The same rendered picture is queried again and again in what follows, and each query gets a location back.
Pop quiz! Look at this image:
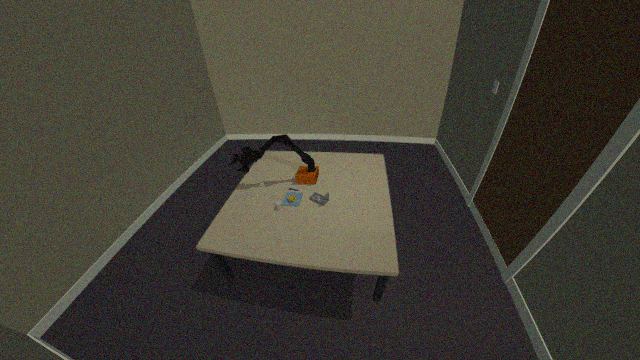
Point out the light blue mat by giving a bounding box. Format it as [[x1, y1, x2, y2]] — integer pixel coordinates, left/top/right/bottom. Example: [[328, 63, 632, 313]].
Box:
[[282, 192, 303, 207]]

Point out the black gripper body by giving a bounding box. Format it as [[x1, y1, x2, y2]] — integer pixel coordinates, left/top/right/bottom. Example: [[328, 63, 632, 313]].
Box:
[[233, 154, 250, 173]]

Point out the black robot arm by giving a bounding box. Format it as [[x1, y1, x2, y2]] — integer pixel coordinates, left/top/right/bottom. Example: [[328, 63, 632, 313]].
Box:
[[241, 135, 316, 172]]

